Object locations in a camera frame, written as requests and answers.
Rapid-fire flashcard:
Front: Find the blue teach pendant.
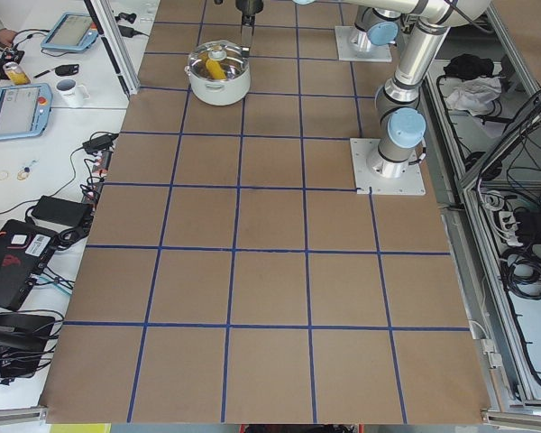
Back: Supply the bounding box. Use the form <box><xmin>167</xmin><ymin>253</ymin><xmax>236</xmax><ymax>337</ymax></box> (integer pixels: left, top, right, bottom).
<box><xmin>0</xmin><ymin>83</ymin><xmax>52</xmax><ymax>141</ymax></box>
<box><xmin>41</xmin><ymin>13</ymin><xmax>99</xmax><ymax>52</ymax></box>

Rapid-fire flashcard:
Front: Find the pale green cooking pot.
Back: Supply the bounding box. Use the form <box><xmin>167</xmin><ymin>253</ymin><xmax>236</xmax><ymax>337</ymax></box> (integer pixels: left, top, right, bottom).
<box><xmin>185</xmin><ymin>40</ymin><xmax>251</xmax><ymax>106</ymax></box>

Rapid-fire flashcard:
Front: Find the yellow corn cob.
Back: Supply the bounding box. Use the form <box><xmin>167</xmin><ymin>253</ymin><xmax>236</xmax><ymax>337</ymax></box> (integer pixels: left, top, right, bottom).
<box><xmin>206</xmin><ymin>60</ymin><xmax>226</xmax><ymax>80</ymax></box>

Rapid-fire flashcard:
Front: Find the black laptop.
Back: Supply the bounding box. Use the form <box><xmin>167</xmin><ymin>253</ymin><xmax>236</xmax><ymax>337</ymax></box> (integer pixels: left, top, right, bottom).
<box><xmin>0</xmin><ymin>219</ymin><xmax>58</xmax><ymax>311</ymax></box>

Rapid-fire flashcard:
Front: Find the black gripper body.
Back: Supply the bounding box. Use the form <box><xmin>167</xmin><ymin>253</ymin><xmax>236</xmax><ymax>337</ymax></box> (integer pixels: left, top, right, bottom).
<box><xmin>235</xmin><ymin>0</ymin><xmax>263</xmax><ymax>15</ymax></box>

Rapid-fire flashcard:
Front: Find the black power adapter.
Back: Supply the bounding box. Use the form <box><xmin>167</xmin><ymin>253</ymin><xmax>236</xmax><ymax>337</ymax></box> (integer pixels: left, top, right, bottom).
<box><xmin>82</xmin><ymin>133</ymin><xmax>119</xmax><ymax>154</ymax></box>

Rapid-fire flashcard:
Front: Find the far blue teach pendant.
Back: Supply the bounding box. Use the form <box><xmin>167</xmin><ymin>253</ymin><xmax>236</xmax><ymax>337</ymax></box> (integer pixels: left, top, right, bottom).
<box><xmin>41</xmin><ymin>13</ymin><xmax>99</xmax><ymax>52</ymax></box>

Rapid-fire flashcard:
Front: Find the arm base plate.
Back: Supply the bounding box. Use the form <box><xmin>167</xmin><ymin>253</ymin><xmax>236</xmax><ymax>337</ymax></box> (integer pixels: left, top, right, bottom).
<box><xmin>350</xmin><ymin>138</ymin><xmax>426</xmax><ymax>196</ymax></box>
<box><xmin>335</xmin><ymin>26</ymin><xmax>392</xmax><ymax>63</ymax></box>

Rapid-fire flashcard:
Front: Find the near blue teach pendant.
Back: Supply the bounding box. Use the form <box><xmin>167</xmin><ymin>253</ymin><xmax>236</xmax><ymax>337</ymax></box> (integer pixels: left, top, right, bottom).
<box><xmin>0</xmin><ymin>83</ymin><xmax>52</xmax><ymax>141</ymax></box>

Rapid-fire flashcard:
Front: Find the aluminium frame post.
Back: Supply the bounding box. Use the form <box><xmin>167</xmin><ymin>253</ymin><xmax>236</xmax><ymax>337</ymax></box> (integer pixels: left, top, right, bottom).
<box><xmin>84</xmin><ymin>0</ymin><xmax>140</xmax><ymax>97</ymax></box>

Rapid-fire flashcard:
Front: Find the black power brick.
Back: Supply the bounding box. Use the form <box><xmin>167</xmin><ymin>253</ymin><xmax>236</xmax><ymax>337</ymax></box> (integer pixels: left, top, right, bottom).
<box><xmin>32</xmin><ymin>196</ymin><xmax>92</xmax><ymax>227</ymax></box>

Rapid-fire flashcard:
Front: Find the glass pot lid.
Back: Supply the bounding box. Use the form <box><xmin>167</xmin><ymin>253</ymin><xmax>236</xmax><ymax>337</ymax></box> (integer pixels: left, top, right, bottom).
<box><xmin>187</xmin><ymin>40</ymin><xmax>249</xmax><ymax>81</ymax></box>

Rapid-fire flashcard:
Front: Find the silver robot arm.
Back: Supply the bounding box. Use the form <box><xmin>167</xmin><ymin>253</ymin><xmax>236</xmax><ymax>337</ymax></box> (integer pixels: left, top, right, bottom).
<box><xmin>355</xmin><ymin>1</ymin><xmax>490</xmax><ymax>179</ymax></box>
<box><xmin>349</xmin><ymin>6</ymin><xmax>400</xmax><ymax>52</ymax></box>

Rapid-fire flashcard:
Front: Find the white mug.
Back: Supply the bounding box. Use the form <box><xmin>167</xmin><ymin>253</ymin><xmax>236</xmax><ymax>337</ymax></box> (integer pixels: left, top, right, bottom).
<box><xmin>56</xmin><ymin>78</ymin><xmax>90</xmax><ymax>108</ymax></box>

